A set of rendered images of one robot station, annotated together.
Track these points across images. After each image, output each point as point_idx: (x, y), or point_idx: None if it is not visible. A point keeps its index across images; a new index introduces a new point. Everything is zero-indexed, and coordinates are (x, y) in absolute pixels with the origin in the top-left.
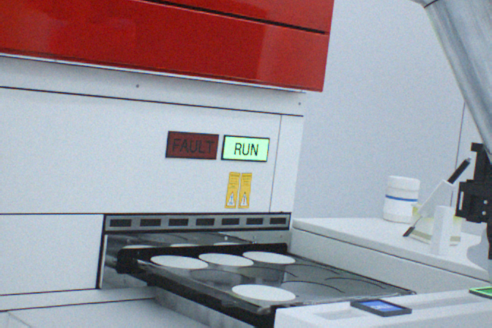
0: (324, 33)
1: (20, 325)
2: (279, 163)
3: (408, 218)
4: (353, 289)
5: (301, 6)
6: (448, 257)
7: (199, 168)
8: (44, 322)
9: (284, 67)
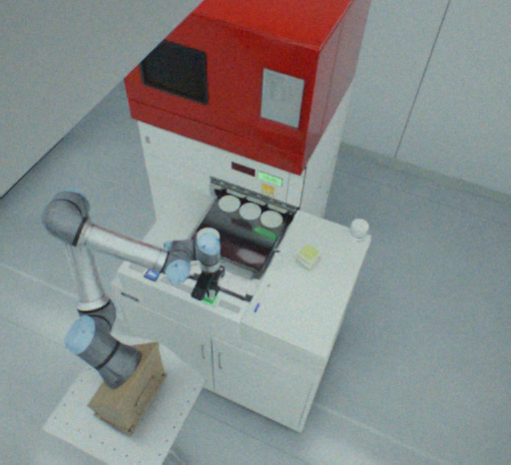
0: (299, 155)
1: None
2: (289, 189)
3: (351, 241)
4: (244, 255)
5: (281, 142)
6: (271, 272)
7: (248, 177)
8: (178, 199)
9: (273, 161)
